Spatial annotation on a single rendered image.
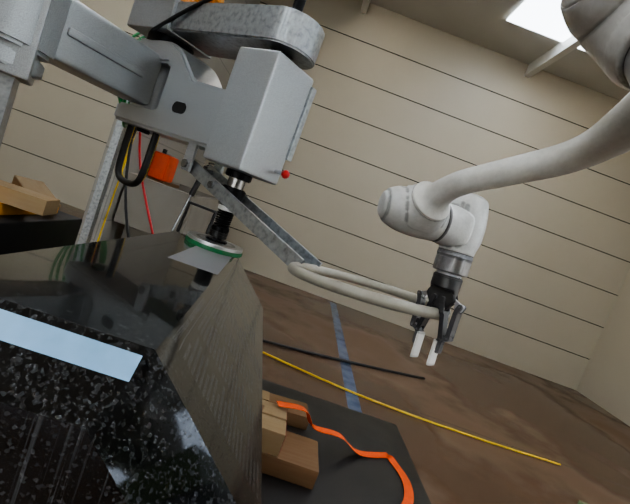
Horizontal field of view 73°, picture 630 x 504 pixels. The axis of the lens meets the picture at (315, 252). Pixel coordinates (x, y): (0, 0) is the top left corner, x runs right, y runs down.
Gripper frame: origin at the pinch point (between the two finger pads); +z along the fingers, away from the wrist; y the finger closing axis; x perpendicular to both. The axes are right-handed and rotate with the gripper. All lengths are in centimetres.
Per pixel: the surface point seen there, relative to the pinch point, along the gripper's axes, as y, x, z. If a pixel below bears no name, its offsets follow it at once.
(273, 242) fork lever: 54, 16, -14
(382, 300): 4.6, 17.5, -10.0
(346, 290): 11.6, 23.0, -9.6
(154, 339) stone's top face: 1, 72, 0
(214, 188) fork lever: 87, 24, -26
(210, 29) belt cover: 105, 33, -83
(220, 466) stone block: -9, 62, 15
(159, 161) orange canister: 353, -56, -41
